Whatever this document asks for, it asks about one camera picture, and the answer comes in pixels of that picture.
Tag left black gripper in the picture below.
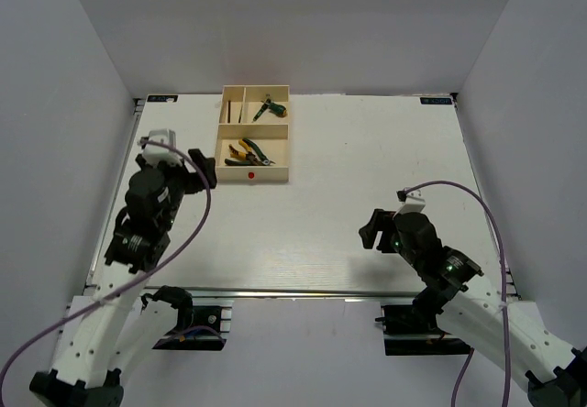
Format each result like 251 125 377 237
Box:
136 148 216 231

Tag slim black green screwdriver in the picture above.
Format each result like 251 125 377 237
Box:
252 99 271 123

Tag stubby green orange screwdriver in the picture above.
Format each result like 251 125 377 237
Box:
265 98 287 117

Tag small yellow-black pliers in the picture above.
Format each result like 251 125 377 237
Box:
228 145 248 160

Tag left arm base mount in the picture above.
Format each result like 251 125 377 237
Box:
140 286 228 351

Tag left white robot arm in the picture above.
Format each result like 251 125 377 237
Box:
29 144 217 406

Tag green handled cutters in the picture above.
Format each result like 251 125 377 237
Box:
224 138 275 167

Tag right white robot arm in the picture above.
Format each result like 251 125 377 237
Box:
359 209 586 406

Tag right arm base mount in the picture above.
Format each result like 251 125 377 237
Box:
374 289 471 357

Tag large yellow-black needle-nose pliers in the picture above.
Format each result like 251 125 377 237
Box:
230 139 257 162

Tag cream compartment tray box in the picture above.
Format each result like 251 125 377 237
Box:
216 85 292 183

